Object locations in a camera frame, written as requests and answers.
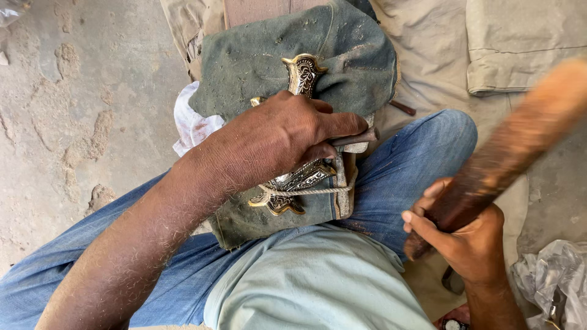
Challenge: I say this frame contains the dark flat tool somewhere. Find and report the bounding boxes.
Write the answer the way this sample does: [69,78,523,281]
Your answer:
[441,265,466,295]

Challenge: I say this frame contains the crumpled clear plastic bag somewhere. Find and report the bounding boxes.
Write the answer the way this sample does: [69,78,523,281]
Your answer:
[510,239,587,330]

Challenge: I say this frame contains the person's pale green shirt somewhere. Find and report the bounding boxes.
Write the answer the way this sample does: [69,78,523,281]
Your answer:
[203,223,436,330]

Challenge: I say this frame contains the person's blue jeans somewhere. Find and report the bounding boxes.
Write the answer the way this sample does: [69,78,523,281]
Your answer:
[0,109,478,330]

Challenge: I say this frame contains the brown wooden plank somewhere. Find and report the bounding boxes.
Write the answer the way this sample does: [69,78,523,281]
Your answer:
[223,0,332,29]

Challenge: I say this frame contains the wooden work block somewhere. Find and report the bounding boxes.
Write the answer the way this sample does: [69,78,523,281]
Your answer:
[331,113,376,221]

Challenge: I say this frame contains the person's left hand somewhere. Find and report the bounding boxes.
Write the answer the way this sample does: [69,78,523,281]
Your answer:
[206,90,369,196]

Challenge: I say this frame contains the white stained cloth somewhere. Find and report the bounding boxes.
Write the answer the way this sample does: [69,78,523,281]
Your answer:
[172,81,226,158]

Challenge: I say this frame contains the person's right hand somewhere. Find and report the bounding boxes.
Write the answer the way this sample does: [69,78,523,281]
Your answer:
[401,178,505,285]

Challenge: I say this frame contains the red object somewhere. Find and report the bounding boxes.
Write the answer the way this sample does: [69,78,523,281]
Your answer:
[433,303,471,330]

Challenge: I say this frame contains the clear plastic scrap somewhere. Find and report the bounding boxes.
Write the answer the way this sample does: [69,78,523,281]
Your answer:
[0,0,32,28]

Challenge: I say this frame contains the small brown metal tool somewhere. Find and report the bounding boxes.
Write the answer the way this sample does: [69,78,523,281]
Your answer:
[389,99,417,116]

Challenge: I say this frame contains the dusty green cloth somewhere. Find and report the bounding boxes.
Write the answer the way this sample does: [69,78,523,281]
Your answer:
[188,0,401,251]

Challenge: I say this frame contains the brown wooden mallet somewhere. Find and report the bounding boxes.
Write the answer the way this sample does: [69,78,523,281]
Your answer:
[404,57,587,262]

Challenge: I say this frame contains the ornate silver gold dagger sheath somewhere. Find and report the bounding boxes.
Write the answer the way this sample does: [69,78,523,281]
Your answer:
[248,53,338,216]

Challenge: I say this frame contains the dark metal punch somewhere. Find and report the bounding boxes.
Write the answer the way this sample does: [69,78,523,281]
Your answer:
[329,127,381,148]

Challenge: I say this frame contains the beige ground sheet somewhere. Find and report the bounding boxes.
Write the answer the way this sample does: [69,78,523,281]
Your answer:
[160,0,587,321]

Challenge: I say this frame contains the folded beige cloth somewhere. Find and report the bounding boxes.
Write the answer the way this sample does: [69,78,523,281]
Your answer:
[466,0,587,97]

